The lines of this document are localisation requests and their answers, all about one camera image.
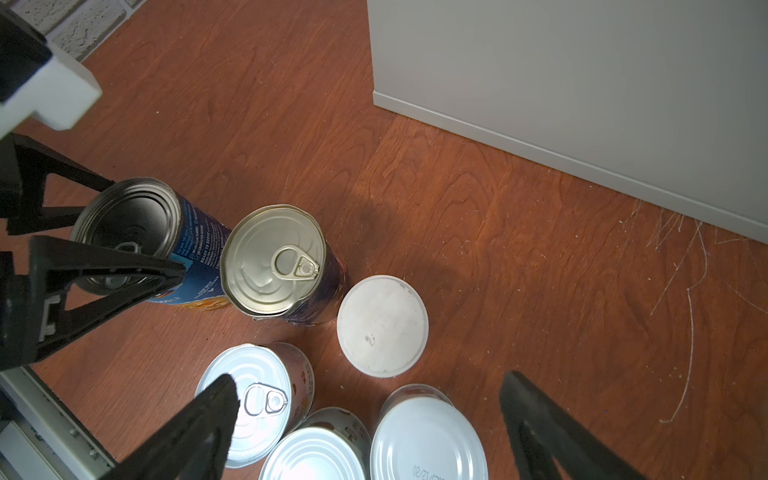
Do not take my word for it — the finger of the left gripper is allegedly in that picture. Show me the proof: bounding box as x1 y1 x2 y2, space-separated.
1 133 114 236
0 235 187 371

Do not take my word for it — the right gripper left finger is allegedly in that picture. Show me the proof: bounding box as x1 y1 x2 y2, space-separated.
103 374 240 479

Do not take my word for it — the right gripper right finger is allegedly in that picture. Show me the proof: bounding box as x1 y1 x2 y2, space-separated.
499 371 643 479

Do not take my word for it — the blue label soup can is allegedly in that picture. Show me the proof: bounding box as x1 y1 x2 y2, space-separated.
69 177 231 311

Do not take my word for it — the dark purple label can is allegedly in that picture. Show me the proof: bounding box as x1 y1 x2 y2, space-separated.
220 204 347 326

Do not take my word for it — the white lid purple can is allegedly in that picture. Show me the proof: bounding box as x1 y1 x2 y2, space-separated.
196 342 315 469

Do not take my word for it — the silver top can right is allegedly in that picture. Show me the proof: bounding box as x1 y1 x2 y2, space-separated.
369 384 489 480

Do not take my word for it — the silver can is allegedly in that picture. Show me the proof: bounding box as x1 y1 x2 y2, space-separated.
260 407 371 479
369 384 489 480

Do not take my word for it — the silver top centre can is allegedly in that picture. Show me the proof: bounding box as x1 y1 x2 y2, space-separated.
260 407 371 479

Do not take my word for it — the white lid orange can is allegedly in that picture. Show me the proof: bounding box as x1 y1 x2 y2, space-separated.
336 275 429 378

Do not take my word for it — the grey metal cabinet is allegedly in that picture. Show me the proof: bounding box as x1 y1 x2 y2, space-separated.
367 1 767 242

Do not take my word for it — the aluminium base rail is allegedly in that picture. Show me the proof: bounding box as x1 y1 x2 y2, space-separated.
1 367 117 479

